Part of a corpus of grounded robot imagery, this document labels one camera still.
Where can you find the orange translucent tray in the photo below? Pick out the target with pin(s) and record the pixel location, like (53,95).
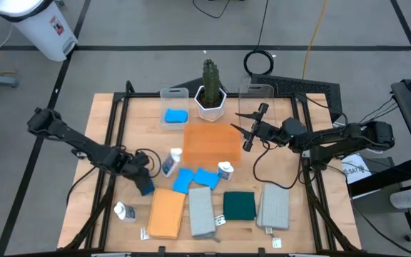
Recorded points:
(210,144)

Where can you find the white paper sign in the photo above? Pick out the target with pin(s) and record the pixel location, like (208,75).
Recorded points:
(355,169)

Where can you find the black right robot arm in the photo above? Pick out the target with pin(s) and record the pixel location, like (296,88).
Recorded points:
(334,137)

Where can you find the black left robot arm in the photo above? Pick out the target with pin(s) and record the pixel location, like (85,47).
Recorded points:
(70,137)

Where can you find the white paper tag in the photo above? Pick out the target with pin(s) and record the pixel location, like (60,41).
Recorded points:
(277,242)
(219,220)
(145,233)

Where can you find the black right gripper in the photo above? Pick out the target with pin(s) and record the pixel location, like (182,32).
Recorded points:
(268,132)

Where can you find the white trash bin black rim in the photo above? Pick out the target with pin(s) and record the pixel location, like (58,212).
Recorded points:
(41,28)

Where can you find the orange cloth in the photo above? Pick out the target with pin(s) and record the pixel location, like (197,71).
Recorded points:
(165,214)

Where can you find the dark green cloth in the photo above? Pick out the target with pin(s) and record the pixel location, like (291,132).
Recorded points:
(239,205)

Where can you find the grey waffle cloth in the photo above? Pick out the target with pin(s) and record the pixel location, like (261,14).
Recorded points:
(273,207)
(202,210)

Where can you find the large clear plastic bin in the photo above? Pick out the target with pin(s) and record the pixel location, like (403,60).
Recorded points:
(248,100)

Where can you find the white hexagonal plant pot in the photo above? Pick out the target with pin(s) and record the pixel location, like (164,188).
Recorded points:
(210,113)

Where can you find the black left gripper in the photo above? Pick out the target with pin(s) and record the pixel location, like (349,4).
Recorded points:
(136,164)

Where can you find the black aluminium table frame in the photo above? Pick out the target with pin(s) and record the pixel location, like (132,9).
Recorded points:
(141,95)

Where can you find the light blue sponge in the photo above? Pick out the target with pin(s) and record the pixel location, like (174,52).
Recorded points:
(183,181)
(176,116)
(207,178)

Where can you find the black perforated panel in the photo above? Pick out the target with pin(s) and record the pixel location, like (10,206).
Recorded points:
(298,85)

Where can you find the white plastic restorer bottle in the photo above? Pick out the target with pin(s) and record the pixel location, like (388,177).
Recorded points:
(225,172)
(121,210)
(170,164)

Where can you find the green cactus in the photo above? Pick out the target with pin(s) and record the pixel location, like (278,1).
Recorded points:
(211,82)

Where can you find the small clear plastic bin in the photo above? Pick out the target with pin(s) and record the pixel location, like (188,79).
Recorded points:
(174,96)

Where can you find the grey cylinder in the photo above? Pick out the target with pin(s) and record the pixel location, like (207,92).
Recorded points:
(405,198)

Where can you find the dark blue sponge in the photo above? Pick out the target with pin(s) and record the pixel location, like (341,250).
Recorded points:
(149,187)

